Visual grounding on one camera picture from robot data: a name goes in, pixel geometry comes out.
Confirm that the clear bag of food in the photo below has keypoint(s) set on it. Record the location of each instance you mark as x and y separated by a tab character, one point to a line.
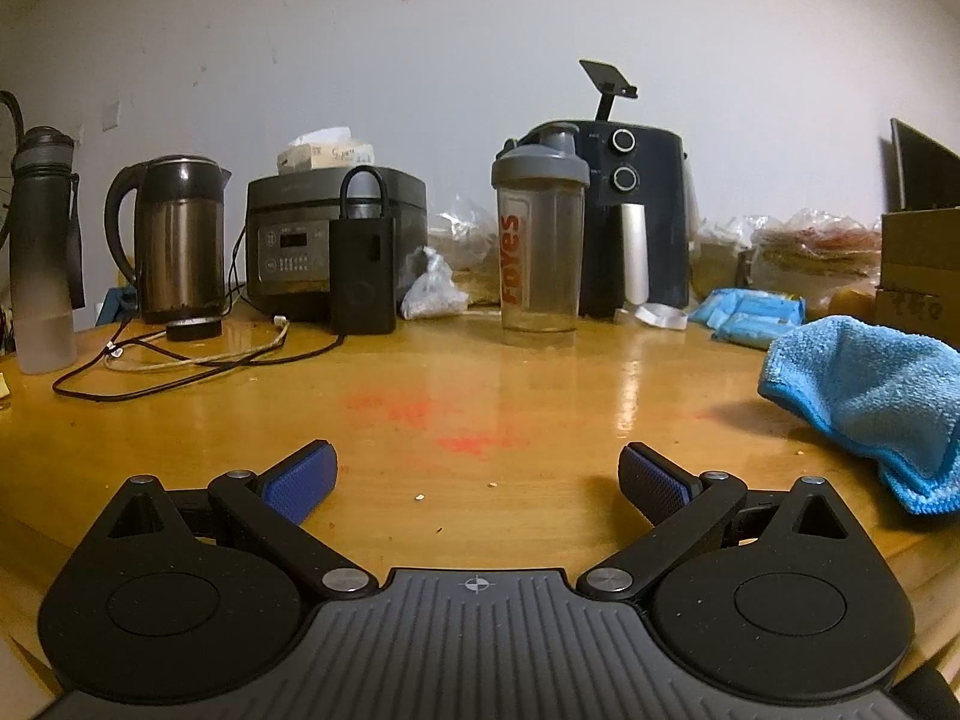
817	247

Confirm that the small clear plastic bag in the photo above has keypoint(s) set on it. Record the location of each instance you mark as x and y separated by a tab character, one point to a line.
431	292

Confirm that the clear bag of bread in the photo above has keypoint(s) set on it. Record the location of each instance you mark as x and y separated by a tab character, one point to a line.
465	240

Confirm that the cardboard box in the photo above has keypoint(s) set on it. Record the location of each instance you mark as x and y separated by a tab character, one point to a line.
922	262

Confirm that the steel electric kettle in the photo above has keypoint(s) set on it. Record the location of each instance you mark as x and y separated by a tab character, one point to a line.
180	240

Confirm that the blue microfiber cloth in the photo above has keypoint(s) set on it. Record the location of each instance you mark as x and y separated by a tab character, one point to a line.
862	382

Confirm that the orange fruit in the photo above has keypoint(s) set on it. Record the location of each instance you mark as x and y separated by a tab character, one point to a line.
847	301

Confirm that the blue wipes packet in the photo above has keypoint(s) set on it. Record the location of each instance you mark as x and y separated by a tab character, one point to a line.
757	331
742	305

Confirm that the dark grey rice cooker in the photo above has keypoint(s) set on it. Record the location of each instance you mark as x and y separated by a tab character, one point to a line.
300	202

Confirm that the dark blue air fryer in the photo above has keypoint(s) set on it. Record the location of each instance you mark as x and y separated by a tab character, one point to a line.
660	187

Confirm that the soft tissue pack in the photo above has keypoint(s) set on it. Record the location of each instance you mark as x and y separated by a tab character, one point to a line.
330	154

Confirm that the clear shaker bottle grey lid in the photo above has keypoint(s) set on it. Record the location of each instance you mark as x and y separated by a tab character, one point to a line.
540	270

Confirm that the grey gradient water bottle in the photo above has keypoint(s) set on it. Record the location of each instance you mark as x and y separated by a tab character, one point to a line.
41	240

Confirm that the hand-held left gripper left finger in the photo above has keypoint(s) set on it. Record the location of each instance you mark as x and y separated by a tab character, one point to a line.
300	476

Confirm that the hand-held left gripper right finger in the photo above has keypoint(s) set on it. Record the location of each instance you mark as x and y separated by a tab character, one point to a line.
652	476

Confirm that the black portable air pump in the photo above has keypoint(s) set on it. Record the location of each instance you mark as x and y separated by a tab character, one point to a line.
364	270

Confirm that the black monitor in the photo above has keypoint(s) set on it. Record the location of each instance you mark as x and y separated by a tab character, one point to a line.
926	172

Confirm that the black phone stand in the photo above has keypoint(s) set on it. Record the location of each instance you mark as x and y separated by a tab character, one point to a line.
604	79

